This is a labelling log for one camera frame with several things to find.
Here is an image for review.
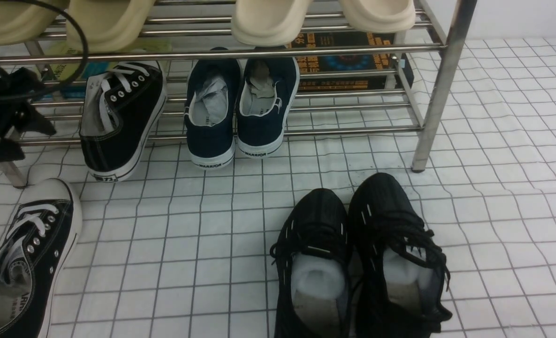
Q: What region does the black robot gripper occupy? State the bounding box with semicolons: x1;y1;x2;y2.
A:
0;67;56;163

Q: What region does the black canvas sneaker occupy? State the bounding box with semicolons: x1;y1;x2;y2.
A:
79;61;167;183
0;178;83;338

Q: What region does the stainless steel shoe rack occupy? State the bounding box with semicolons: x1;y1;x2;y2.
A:
0;0;477;189

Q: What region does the green and blue box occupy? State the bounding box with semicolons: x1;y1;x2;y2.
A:
41;38;172;99

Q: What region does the olive beige slipper far left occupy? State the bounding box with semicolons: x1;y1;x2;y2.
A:
0;1;58;46

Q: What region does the olive beige slipper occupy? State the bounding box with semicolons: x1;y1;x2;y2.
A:
66;0;156;53
0;1;58;46

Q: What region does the white grid floor cloth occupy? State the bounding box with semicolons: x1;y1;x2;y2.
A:
17;38;556;338

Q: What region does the navy canvas sneaker left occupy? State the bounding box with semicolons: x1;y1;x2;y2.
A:
184;59;242;170

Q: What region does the navy canvas sneaker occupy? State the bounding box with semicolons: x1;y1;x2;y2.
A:
236;56;301;159
184;59;242;170

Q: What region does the navy canvas sneaker right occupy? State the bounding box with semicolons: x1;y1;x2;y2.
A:
236;56;301;159

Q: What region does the cream slipper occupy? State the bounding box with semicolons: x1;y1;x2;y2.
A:
231;0;312;47
340;0;416;33

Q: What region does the black mesh sneaker left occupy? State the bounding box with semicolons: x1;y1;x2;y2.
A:
270;188;352;338

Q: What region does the black mesh sneaker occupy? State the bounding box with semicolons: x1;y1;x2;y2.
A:
270;188;352;338
347;172;452;338

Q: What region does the cream slipper far right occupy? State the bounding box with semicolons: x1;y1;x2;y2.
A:
340;0;416;33

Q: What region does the black box orange print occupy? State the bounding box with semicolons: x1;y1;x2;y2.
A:
286;31;396;92

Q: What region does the black mesh sneaker right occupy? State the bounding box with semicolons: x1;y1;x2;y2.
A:
347;172;452;338

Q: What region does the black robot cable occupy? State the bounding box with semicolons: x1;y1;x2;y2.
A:
0;0;90;104

